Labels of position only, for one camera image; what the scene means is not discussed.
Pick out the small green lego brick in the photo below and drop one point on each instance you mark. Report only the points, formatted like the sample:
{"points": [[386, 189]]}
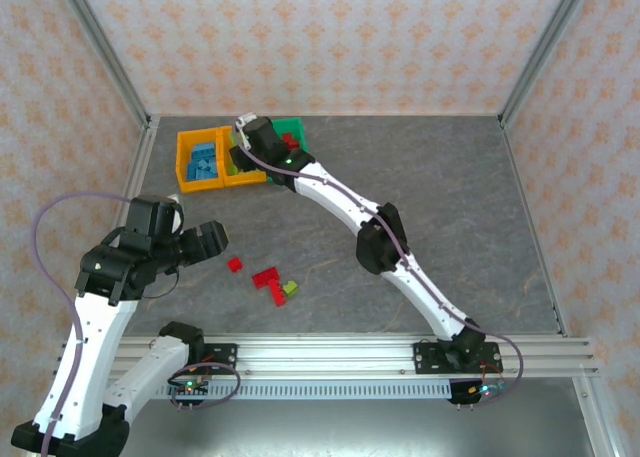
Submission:
{"points": [[290, 289], [234, 138]]}

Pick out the blue lego brick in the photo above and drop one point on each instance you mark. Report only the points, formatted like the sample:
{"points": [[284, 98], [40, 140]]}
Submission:
{"points": [[192, 169], [202, 150], [210, 160], [209, 173]]}

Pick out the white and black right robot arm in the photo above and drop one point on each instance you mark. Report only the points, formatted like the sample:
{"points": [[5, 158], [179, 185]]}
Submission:
{"points": [[380, 247]]}

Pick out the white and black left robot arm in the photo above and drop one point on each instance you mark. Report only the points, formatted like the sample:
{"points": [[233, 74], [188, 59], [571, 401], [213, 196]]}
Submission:
{"points": [[95, 337]]}

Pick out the orange plastic bin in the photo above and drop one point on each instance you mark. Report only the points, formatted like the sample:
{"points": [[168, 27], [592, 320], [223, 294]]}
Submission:
{"points": [[247, 179], [200, 186]]}

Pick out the small red lego brick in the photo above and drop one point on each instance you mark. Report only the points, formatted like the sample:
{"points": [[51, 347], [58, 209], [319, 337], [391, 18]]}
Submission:
{"points": [[235, 264]]}

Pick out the green plastic bin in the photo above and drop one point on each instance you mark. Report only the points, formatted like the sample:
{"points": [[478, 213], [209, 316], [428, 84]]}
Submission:
{"points": [[299, 127]]}

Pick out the small electronics board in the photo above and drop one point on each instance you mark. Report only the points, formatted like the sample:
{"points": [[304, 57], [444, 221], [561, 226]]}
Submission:
{"points": [[475, 391], [189, 389]]}

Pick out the grey metal sheet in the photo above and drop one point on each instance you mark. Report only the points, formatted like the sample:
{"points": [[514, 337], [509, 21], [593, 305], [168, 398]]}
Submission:
{"points": [[325, 432]]}

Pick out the thin aluminium frame rail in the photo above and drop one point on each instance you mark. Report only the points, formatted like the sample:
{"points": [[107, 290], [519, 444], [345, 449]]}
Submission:
{"points": [[325, 113]]}

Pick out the wide aluminium mounting rail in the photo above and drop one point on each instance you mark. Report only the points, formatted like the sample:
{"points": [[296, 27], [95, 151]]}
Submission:
{"points": [[325, 357]]}

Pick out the aluminium frame post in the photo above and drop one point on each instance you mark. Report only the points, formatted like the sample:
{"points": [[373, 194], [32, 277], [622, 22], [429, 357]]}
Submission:
{"points": [[106, 47], [545, 47]]}

